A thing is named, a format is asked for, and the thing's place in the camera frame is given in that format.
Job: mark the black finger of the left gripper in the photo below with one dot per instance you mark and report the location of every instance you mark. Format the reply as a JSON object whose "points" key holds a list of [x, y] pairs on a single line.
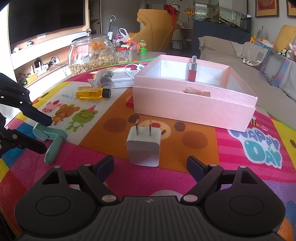
{"points": [[34, 114], [25, 142]]}

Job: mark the purple picture frame box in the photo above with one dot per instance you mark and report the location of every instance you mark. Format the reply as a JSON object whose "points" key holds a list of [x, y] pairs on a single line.
{"points": [[273, 67]]}

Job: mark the grey fabric sofa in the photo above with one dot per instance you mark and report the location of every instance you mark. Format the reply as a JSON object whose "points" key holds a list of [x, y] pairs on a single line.
{"points": [[272, 99]]}

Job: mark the teal plastic handle tool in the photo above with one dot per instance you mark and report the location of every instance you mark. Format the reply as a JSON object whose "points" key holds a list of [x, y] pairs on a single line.
{"points": [[57, 137]]}

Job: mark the green toy bottle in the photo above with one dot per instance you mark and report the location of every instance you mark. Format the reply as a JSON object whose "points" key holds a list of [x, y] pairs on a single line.
{"points": [[142, 49]]}

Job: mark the dark blue aquarium cabinet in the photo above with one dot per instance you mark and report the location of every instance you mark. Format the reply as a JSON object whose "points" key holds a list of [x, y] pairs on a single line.
{"points": [[206, 28]]}

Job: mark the yellow armchair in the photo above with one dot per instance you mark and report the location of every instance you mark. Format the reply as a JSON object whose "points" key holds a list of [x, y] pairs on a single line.
{"points": [[158, 29]]}

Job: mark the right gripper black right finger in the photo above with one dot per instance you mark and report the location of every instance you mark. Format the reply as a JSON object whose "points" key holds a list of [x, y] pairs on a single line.
{"points": [[207, 178]]}

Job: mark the red gold framed picture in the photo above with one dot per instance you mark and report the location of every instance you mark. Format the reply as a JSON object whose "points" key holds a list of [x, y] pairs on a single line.
{"points": [[266, 8], [291, 10]]}

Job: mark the red lipstick tube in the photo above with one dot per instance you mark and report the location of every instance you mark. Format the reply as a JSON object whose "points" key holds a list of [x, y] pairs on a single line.
{"points": [[192, 69]]}

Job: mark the yellow pillow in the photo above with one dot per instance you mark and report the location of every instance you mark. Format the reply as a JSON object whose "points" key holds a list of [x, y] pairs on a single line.
{"points": [[285, 37]]}

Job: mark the pink cardboard box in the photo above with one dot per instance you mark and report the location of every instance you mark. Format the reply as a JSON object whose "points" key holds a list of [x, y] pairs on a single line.
{"points": [[218, 97]]}

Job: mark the small jar with red lid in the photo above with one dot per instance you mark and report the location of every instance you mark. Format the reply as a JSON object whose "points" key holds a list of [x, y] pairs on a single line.
{"points": [[122, 55]]}

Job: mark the glass aquarium tank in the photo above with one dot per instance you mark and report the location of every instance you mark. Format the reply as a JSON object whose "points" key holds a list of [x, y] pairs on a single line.
{"points": [[219, 14]]}

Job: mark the amber liquid bottle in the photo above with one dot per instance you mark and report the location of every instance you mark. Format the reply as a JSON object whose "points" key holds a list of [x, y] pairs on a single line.
{"points": [[92, 93]]}

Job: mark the colourful cartoon play mat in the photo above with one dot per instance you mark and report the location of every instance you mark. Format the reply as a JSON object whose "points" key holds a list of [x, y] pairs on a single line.
{"points": [[255, 199]]}

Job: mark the white power adapter plug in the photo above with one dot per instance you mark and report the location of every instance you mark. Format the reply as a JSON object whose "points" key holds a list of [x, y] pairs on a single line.
{"points": [[143, 145]]}

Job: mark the clear plastic bag with item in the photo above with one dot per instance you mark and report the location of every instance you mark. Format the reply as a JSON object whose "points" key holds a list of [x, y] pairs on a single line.
{"points": [[102, 78]]}

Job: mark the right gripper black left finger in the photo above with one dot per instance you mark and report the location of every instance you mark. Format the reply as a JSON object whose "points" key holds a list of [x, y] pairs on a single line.
{"points": [[92, 179]]}

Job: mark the black television screen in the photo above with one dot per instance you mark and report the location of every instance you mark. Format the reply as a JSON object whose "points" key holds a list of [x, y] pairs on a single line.
{"points": [[30, 18]]}

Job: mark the red snack packet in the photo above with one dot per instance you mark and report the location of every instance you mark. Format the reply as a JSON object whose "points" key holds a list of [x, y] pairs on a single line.
{"points": [[129, 102]]}

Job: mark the glass jar of peanuts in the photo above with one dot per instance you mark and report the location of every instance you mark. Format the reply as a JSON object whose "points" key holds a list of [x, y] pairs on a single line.
{"points": [[90, 52]]}

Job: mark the red gold framed picture middle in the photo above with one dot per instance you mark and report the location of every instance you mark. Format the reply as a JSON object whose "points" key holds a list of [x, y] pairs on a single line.
{"points": [[291, 10]]}

